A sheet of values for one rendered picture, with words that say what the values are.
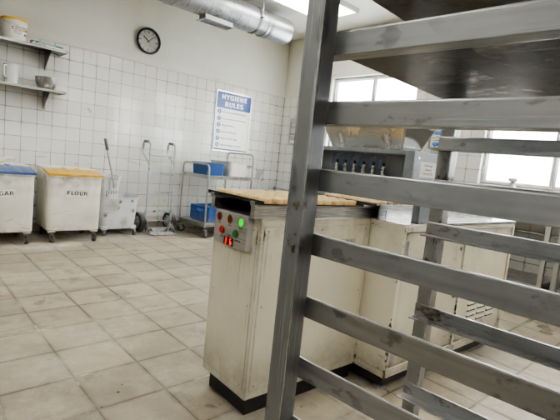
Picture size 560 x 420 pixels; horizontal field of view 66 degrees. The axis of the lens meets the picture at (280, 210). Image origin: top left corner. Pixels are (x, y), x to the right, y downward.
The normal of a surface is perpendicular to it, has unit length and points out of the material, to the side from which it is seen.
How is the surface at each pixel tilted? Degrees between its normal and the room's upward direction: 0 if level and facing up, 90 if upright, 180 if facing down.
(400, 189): 90
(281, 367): 90
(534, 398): 90
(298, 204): 90
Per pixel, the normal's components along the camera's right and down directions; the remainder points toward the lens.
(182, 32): 0.67, 0.15
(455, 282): -0.69, 0.01
